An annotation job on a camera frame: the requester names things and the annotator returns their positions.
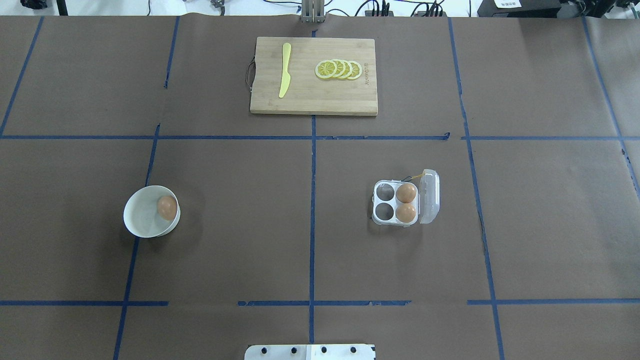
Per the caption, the brown egg from bowl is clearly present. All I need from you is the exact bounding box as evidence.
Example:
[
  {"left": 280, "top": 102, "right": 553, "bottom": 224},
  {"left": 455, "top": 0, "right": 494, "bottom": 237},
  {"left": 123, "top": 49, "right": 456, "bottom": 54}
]
[{"left": 157, "top": 195, "right": 179, "bottom": 222}]

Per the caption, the brown egg in box far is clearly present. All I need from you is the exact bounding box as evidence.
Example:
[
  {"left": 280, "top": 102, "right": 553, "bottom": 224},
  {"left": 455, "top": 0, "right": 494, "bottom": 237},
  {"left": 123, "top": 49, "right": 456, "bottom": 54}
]
[{"left": 395, "top": 182, "right": 418, "bottom": 204}]

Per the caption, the brown egg in box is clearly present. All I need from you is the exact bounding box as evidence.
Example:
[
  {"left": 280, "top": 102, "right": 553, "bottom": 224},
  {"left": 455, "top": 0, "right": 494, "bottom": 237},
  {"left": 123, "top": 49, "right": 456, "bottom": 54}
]
[
  {"left": 395, "top": 182, "right": 418, "bottom": 204},
  {"left": 395, "top": 203, "right": 418, "bottom": 224}
]

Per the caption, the clear plastic egg box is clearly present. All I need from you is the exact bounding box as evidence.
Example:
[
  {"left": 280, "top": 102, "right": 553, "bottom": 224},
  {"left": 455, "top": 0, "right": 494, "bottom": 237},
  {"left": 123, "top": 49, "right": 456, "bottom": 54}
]
[{"left": 371, "top": 169, "right": 441, "bottom": 228}]

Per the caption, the brown egg in box near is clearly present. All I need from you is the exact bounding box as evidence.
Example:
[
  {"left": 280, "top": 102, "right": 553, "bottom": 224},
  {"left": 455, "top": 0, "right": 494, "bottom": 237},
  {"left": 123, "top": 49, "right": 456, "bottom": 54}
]
[{"left": 395, "top": 203, "right": 418, "bottom": 224}]

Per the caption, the wooden cutting board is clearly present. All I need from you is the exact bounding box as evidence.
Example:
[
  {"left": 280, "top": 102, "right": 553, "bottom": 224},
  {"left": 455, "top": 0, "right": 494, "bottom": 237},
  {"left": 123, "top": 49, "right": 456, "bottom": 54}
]
[{"left": 250, "top": 36, "right": 378, "bottom": 117}]

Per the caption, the lemon slice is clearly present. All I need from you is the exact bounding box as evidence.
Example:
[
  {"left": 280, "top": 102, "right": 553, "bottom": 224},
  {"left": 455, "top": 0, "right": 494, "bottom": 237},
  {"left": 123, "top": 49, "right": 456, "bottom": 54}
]
[
  {"left": 314, "top": 60, "right": 338, "bottom": 79},
  {"left": 346, "top": 61, "right": 362, "bottom": 80},
  {"left": 330, "top": 58, "right": 345, "bottom": 78},
  {"left": 336, "top": 60, "right": 353, "bottom": 79}
]

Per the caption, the yellow plastic knife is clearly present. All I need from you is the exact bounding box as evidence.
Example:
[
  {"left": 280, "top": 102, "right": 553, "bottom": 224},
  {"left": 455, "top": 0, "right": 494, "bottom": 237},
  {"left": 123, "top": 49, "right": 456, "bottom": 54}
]
[{"left": 278, "top": 42, "right": 292, "bottom": 99}]

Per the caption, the white bowl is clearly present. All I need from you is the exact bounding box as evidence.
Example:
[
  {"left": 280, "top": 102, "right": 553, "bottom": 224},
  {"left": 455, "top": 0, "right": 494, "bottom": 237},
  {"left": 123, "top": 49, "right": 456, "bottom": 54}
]
[{"left": 123, "top": 185, "right": 181, "bottom": 239}]

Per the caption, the aluminium frame post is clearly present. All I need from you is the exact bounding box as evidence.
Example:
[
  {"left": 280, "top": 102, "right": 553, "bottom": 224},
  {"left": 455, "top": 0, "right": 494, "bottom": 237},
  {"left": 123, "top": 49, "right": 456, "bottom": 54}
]
[{"left": 300, "top": 0, "right": 326, "bottom": 24}]

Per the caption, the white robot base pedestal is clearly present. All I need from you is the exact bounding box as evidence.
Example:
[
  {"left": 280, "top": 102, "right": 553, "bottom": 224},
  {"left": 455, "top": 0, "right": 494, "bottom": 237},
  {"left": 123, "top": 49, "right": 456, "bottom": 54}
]
[{"left": 244, "top": 343, "right": 377, "bottom": 360}]

